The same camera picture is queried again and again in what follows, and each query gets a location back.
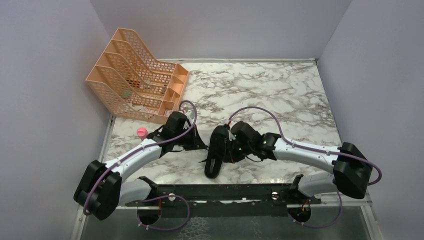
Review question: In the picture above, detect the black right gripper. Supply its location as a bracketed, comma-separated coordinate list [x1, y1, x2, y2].
[224, 135, 254, 164]

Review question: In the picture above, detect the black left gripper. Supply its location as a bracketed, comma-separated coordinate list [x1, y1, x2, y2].
[173, 123, 207, 151]

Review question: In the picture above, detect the black canvas sneaker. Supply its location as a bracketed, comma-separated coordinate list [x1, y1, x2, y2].
[204, 124, 230, 179]

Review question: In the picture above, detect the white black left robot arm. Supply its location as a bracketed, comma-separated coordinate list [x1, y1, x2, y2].
[73, 110, 207, 220]

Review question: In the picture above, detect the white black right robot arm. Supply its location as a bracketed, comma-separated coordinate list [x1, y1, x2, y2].
[230, 121, 372, 204]

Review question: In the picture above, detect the pink capped small bottle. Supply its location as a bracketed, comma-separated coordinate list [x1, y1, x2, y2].
[136, 127, 149, 140]

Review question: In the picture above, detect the orange plastic file organizer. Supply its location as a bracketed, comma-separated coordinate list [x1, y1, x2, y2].
[86, 28, 189, 124]

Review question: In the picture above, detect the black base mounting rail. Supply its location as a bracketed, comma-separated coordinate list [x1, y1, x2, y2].
[126, 183, 321, 218]

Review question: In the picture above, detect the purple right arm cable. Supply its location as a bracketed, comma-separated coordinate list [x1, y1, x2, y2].
[227, 105, 383, 229]

